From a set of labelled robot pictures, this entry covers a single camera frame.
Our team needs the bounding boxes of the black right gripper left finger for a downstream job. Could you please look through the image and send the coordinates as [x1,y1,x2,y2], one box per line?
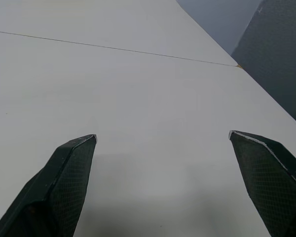
[0,134,98,237]

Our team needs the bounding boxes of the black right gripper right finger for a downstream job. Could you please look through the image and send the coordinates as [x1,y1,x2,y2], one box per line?
[228,130,296,237]

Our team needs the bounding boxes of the dark textured floor mat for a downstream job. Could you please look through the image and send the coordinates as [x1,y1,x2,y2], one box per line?
[230,0,296,130]

